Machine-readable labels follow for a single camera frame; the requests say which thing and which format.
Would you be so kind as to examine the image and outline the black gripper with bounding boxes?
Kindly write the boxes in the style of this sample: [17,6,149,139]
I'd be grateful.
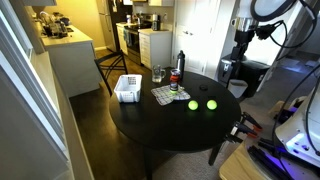
[230,29,257,63]

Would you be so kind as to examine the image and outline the green tennis ball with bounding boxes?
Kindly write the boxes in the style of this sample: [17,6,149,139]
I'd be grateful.
[206,99,218,111]
[187,99,199,112]

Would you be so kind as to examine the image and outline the black lidded trash can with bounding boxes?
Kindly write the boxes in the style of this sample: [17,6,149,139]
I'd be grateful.
[218,54,248,88]

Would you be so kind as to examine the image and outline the wide black bin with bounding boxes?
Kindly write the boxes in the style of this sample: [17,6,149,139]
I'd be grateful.
[239,59,272,98]

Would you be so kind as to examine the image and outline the small white waste bin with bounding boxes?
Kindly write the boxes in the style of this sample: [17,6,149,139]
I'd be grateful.
[227,78,249,99]

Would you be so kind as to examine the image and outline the dark metal water bottle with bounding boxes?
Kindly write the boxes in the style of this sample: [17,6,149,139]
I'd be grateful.
[175,49,186,81]

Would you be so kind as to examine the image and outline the black orange spring clamp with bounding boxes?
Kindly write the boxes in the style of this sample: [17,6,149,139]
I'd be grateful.
[231,121,259,139]
[241,111,263,131]

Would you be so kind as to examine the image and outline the soda can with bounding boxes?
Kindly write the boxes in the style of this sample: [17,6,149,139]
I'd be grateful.
[169,68,182,93]

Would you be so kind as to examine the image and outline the clear glass mug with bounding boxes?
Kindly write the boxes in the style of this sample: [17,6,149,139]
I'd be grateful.
[151,64,167,84]

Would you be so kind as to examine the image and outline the checkered dish cloth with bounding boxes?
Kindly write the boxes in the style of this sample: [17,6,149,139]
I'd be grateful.
[150,84,192,107]

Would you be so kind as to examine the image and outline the black coffee maker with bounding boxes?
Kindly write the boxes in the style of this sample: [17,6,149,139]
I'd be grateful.
[151,13,162,32]

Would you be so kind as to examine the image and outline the round black table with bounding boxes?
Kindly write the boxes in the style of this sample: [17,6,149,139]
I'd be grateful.
[108,68,242,180]

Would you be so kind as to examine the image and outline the black kitchen stove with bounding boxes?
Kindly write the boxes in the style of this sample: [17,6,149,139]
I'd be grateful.
[123,21,153,66]

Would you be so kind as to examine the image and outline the wooden robot platform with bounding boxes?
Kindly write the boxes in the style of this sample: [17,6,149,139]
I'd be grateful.
[218,141,320,180]

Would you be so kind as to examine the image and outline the white plastic basket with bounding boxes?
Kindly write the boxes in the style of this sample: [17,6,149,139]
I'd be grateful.
[113,73,143,104]

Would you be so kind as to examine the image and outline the white narrow base cabinet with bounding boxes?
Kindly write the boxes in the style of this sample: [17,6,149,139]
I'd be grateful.
[115,22,129,56]

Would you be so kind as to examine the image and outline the black metal chair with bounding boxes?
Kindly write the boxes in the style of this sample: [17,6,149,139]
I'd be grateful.
[94,50,129,97]

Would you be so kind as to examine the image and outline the light refrigerator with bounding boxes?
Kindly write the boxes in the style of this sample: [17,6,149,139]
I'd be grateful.
[95,0,118,53]

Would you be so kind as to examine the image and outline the white kitchen counter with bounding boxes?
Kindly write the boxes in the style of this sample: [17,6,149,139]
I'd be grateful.
[39,24,103,98]

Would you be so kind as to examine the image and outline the dark countertop dishes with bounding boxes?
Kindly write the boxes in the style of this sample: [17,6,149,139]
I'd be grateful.
[52,11,72,27]

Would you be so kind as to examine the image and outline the dark countertop appliance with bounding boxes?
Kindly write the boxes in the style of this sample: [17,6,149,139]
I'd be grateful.
[42,19,70,38]

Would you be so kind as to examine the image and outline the black base cable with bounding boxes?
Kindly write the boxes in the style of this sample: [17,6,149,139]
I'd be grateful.
[271,62,320,158]

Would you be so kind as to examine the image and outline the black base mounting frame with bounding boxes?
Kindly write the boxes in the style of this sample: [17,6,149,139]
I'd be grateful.
[248,137,295,180]

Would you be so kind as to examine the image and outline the white window frame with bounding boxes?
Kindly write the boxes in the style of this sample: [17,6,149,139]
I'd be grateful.
[0,0,72,162]

